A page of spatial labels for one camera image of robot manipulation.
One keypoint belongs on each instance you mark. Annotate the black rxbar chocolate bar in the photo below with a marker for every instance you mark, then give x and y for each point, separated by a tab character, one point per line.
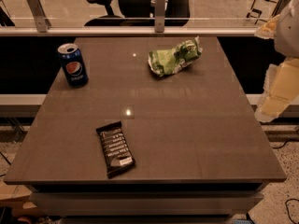
118	155

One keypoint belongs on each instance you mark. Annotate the yellow metal cart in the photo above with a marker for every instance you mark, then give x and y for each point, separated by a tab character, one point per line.
263	10

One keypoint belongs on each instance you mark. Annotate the metal railing post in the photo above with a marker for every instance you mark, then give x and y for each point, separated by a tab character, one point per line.
279	7
159	16
41	21

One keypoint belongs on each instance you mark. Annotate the left metal railing post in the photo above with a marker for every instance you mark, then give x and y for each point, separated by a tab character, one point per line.
41	21

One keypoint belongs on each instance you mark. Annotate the middle metal railing post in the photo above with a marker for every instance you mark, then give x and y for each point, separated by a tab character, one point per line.
159	16

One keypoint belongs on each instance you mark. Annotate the blue pepsi can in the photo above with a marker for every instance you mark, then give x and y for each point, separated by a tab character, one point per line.
73	65

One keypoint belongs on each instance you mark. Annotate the green jalapeno chip bag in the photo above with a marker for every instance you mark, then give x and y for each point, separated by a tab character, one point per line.
166	62

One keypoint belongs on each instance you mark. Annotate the black office chair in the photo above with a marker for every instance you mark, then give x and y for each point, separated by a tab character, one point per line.
141	13

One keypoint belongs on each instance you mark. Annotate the right metal railing post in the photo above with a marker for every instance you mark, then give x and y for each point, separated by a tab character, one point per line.
279	7

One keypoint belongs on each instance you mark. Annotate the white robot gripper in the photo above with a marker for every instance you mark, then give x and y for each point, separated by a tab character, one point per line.
289	34

